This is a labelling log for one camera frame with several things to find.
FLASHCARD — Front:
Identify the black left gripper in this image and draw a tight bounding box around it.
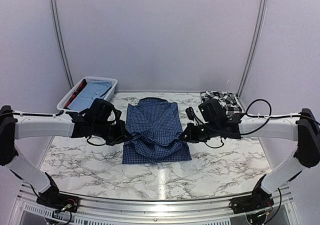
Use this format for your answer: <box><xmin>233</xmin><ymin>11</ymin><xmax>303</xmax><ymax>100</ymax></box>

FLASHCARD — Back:
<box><xmin>92</xmin><ymin>119</ymin><xmax>133</xmax><ymax>146</ymax></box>

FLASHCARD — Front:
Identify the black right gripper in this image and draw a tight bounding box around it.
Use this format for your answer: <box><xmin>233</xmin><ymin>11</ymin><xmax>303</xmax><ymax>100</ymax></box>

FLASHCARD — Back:
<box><xmin>179</xmin><ymin>120</ymin><xmax>220</xmax><ymax>143</ymax></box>

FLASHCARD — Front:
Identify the blue checked shirt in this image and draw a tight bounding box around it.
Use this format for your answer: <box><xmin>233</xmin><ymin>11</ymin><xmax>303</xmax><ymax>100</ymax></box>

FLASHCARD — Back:
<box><xmin>122</xmin><ymin>97</ymin><xmax>192</xmax><ymax>165</ymax></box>

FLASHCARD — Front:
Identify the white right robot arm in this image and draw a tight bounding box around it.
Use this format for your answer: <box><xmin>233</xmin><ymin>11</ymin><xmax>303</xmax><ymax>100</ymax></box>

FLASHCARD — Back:
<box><xmin>180</xmin><ymin>107</ymin><xmax>320</xmax><ymax>209</ymax></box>

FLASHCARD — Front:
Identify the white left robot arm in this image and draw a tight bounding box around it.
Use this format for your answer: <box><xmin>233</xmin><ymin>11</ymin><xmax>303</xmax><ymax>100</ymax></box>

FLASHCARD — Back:
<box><xmin>0</xmin><ymin>105</ymin><xmax>132</xmax><ymax>208</ymax></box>

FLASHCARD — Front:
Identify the black white plaid shirt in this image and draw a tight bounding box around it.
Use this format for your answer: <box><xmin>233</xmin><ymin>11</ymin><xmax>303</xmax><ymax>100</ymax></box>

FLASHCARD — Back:
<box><xmin>200</xmin><ymin>91</ymin><xmax>243</xmax><ymax>116</ymax></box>

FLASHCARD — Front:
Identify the light blue folded shirt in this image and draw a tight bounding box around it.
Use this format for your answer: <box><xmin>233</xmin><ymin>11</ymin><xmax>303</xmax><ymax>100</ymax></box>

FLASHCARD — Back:
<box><xmin>68</xmin><ymin>80</ymin><xmax>112</xmax><ymax>112</ymax></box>

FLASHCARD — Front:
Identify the red black folded garment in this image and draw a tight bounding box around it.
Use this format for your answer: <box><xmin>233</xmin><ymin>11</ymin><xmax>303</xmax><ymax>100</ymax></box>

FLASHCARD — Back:
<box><xmin>64</xmin><ymin>78</ymin><xmax>88</xmax><ymax>109</ymax></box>

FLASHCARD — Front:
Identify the white plastic basket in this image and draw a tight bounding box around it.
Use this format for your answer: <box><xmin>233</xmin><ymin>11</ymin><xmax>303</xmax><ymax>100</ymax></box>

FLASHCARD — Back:
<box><xmin>56</xmin><ymin>76</ymin><xmax>118</xmax><ymax>112</ymax></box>

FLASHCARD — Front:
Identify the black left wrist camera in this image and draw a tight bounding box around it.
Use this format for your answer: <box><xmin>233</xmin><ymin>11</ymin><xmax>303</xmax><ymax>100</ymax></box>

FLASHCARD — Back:
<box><xmin>84</xmin><ymin>98</ymin><xmax>122</xmax><ymax>125</ymax></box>

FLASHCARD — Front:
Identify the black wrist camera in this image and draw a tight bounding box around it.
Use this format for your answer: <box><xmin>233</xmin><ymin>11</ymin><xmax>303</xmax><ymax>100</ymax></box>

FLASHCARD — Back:
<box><xmin>185</xmin><ymin>99</ymin><xmax>228</xmax><ymax>128</ymax></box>
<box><xmin>84</xmin><ymin>98</ymin><xmax>122</xmax><ymax>125</ymax></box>

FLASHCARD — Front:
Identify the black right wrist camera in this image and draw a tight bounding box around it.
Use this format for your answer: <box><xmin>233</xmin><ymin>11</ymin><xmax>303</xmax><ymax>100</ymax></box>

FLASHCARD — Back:
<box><xmin>185</xmin><ymin>99</ymin><xmax>228</xmax><ymax>128</ymax></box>

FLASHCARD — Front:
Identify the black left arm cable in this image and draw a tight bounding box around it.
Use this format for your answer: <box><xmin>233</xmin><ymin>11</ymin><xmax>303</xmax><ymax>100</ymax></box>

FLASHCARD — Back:
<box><xmin>7</xmin><ymin>109</ymin><xmax>121</xmax><ymax>146</ymax></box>

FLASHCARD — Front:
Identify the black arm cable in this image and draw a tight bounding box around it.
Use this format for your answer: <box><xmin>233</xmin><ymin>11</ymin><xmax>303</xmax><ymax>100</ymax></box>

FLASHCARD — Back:
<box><xmin>7</xmin><ymin>109</ymin><xmax>121</xmax><ymax>146</ymax></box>
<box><xmin>244</xmin><ymin>99</ymin><xmax>273</xmax><ymax>118</ymax></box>

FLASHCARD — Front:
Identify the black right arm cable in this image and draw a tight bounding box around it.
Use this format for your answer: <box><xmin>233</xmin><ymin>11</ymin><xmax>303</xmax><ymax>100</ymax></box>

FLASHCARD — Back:
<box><xmin>244</xmin><ymin>99</ymin><xmax>273</xmax><ymax>118</ymax></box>

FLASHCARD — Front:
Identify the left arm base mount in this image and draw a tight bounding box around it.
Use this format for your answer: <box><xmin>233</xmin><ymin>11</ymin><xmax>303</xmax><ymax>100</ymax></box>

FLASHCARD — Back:
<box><xmin>36</xmin><ymin>193</ymin><xmax>80</xmax><ymax>213</ymax></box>

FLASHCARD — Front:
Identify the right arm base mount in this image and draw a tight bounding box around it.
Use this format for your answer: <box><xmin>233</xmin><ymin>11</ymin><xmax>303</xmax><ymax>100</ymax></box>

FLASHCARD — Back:
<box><xmin>228</xmin><ymin>195</ymin><xmax>275</xmax><ymax>214</ymax></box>

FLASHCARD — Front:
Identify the aluminium front rail frame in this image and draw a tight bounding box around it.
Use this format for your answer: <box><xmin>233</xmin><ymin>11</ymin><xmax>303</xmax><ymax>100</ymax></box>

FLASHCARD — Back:
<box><xmin>8</xmin><ymin>184</ymin><xmax>301</xmax><ymax>225</ymax></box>

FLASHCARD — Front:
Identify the left aluminium wall post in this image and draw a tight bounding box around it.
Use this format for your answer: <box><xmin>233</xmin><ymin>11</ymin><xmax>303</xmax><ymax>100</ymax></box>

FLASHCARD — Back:
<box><xmin>49</xmin><ymin>0</ymin><xmax>74</xmax><ymax>89</ymax></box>

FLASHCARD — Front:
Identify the aluminium wall post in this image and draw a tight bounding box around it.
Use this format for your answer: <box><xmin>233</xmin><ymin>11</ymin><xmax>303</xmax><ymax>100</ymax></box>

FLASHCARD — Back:
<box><xmin>236</xmin><ymin>0</ymin><xmax>268</xmax><ymax>98</ymax></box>
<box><xmin>49</xmin><ymin>0</ymin><xmax>74</xmax><ymax>89</ymax></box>

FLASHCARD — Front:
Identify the right aluminium wall post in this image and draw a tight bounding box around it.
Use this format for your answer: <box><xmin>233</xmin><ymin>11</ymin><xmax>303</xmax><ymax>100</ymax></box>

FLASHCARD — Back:
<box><xmin>236</xmin><ymin>0</ymin><xmax>268</xmax><ymax>98</ymax></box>

